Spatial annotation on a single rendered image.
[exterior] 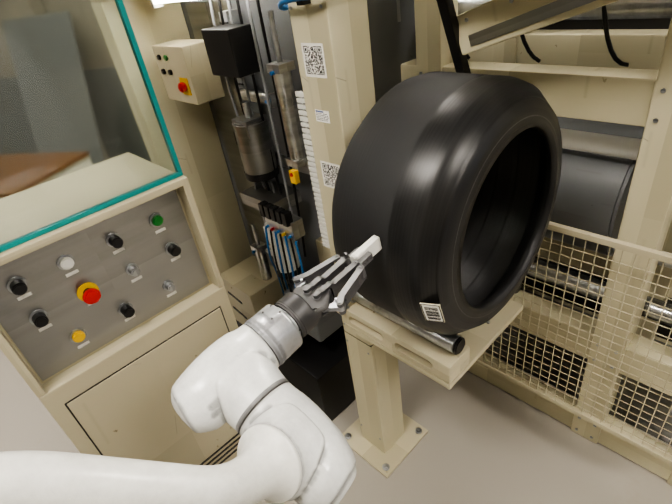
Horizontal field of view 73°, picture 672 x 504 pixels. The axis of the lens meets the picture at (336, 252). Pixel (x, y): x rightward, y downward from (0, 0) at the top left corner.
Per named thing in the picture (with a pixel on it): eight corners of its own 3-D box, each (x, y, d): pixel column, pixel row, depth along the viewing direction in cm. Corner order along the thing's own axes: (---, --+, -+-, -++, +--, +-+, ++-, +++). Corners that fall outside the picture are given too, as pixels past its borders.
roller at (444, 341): (346, 294, 127) (355, 281, 128) (352, 301, 130) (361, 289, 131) (453, 350, 104) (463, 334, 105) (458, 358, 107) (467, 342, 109)
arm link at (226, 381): (242, 338, 79) (295, 390, 74) (167, 402, 72) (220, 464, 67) (235, 309, 70) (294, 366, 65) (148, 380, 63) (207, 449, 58)
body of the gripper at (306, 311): (296, 318, 70) (337, 281, 74) (264, 297, 76) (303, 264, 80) (309, 348, 75) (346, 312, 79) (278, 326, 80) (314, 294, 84)
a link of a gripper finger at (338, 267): (312, 307, 79) (307, 304, 80) (353, 268, 85) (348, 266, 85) (306, 291, 77) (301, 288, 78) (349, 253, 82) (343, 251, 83)
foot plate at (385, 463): (338, 438, 192) (338, 435, 190) (380, 398, 206) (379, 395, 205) (387, 478, 174) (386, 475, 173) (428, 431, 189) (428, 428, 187)
